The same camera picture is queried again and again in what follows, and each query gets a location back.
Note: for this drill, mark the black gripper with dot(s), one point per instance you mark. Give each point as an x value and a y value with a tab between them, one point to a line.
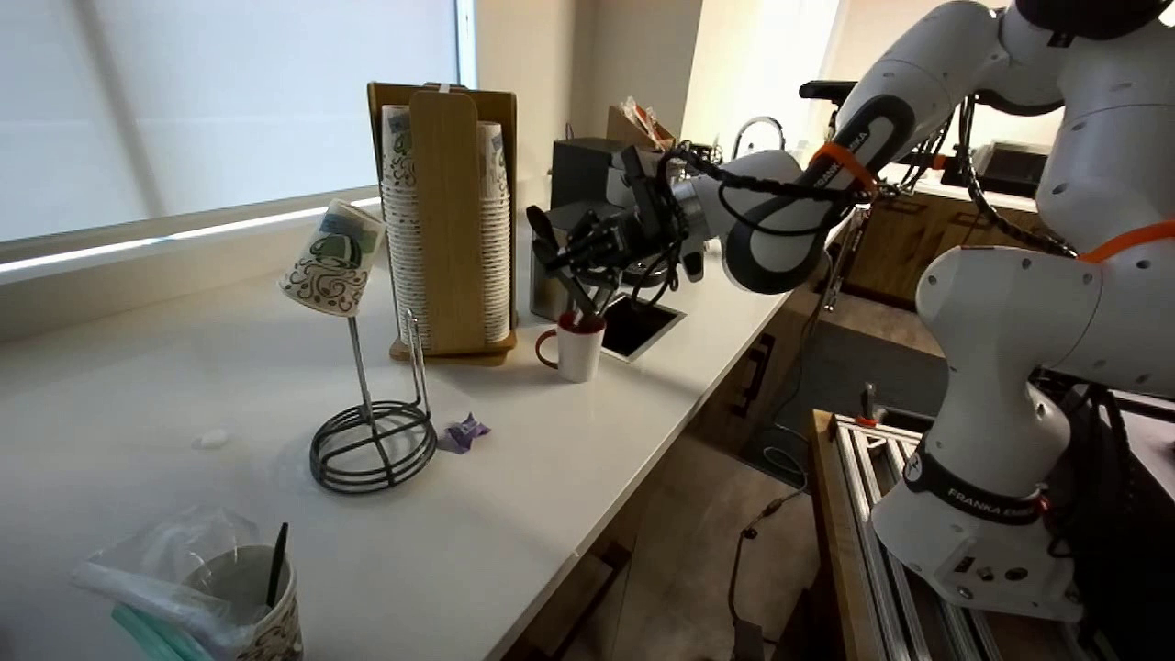
647	222

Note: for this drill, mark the black tongs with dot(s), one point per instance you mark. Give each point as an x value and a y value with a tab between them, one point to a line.
550	235

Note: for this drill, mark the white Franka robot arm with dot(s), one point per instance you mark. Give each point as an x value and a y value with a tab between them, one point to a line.
1051	317

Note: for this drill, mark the white mug red inside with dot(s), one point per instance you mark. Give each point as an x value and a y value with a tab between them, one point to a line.
573	355

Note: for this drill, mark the black countertop appliance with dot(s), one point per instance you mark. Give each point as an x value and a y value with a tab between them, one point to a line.
579	170

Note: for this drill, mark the stack of paper cups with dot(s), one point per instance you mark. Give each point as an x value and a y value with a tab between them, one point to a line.
401	222
493	233

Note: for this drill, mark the light wooden box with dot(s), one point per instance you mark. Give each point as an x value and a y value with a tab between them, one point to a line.
642	121

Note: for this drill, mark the wooden cup dispenser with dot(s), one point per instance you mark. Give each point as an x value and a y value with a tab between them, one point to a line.
446	222

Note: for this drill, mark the curved metal faucet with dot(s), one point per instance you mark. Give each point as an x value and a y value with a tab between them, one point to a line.
762	126

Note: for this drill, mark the small purple object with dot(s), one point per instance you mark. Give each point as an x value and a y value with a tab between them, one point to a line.
466	435

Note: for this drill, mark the wooden background counter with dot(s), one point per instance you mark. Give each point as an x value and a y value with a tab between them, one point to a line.
931	242

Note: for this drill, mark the robot mounting stand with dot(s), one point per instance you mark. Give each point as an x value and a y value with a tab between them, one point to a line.
884	574

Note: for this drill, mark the white window blind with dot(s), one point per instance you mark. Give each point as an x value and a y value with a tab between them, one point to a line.
222	111

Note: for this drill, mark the black device on counter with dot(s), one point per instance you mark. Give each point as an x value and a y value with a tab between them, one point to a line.
1014	170

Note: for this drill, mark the black stirrer stick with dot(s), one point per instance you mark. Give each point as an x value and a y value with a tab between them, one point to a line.
278	566

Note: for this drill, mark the clear plastic bag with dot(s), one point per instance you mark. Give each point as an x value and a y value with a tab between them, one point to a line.
158	574

